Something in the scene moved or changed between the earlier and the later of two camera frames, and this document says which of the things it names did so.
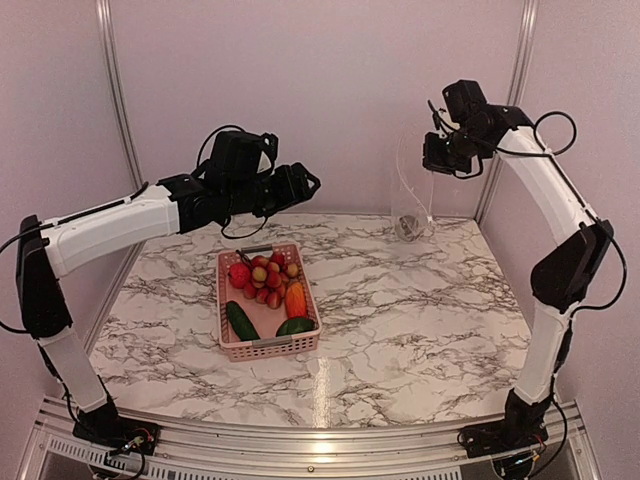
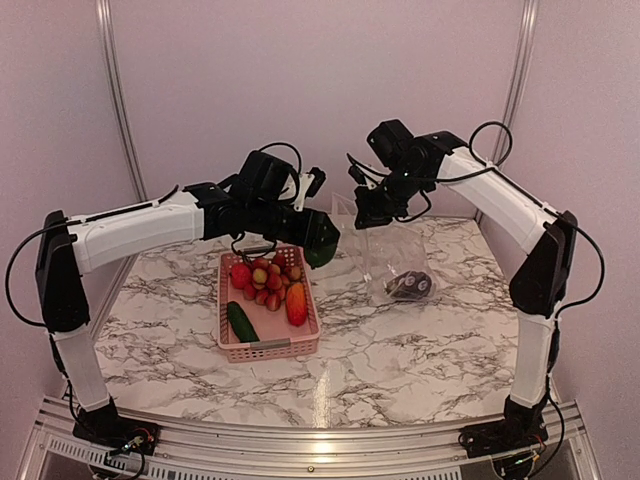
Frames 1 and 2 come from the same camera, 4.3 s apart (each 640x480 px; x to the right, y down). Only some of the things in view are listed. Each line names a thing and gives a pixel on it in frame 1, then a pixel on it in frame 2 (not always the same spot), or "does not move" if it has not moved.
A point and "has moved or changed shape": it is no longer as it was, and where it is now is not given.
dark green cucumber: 240,322 does not move
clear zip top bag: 412,198 has moved or changed shape
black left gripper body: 269,198 -> 306,234
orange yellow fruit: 296,300 does not move
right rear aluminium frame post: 512,96 does not move
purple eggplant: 409,226 -> 409,285
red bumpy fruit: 239,274 does not move
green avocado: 293,326 -> 318,255
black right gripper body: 453,155 -> 389,202
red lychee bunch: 269,279 does not move
